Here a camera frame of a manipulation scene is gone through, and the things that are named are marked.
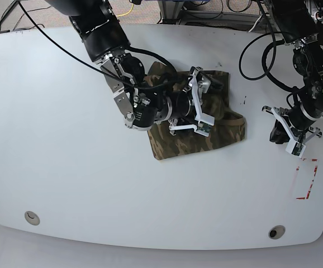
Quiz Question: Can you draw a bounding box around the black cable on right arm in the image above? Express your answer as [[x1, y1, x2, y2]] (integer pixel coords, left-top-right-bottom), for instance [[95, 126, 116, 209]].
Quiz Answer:
[[126, 46, 179, 90]]

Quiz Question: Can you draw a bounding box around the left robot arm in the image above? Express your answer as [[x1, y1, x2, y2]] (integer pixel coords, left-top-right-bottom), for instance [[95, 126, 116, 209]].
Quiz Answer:
[[265, 1, 323, 138]]

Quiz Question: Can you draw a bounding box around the left table grommet hole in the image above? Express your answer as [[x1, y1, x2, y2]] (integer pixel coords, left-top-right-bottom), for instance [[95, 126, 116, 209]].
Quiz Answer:
[[24, 211, 40, 226]]

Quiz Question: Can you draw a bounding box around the table grommet hole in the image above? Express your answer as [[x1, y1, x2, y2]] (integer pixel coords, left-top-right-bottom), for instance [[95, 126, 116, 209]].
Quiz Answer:
[[24, 211, 40, 226], [268, 225, 286, 240]]

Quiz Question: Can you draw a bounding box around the white cable on floor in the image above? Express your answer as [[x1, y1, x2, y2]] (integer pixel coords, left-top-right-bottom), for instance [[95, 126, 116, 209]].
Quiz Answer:
[[248, 13, 265, 33]]

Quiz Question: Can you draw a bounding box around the aluminium frame stand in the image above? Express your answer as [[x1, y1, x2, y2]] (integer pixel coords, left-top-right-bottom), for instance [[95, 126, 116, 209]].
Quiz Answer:
[[157, 1, 270, 32]]

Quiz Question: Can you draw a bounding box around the right table grommet hole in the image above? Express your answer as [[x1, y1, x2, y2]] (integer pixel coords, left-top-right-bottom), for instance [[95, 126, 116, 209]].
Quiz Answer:
[[268, 225, 286, 240]]

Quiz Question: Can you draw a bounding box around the red tape rectangle marking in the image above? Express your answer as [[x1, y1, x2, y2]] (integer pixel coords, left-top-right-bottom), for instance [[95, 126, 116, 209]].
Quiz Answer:
[[291, 159, 319, 200]]

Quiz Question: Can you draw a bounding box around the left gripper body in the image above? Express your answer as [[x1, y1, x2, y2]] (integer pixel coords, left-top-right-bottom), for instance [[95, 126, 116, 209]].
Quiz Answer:
[[262, 105, 322, 145]]

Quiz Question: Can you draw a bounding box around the yellow cable on floor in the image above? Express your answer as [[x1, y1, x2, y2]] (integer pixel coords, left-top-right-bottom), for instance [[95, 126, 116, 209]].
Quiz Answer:
[[116, 2, 136, 18]]

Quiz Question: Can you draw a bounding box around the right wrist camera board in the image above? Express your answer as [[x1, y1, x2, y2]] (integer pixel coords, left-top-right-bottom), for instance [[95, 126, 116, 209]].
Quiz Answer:
[[196, 122, 212, 137]]

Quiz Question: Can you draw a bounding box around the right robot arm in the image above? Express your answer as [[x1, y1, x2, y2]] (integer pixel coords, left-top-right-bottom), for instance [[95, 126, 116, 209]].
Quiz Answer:
[[49, 1, 217, 136]]

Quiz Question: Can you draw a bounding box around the camouflage t-shirt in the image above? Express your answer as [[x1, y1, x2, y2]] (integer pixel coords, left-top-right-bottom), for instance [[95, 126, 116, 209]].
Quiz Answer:
[[148, 68, 246, 160]]

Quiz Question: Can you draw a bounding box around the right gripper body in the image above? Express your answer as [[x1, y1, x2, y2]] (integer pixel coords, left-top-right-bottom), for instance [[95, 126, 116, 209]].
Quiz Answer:
[[168, 67, 223, 131]]

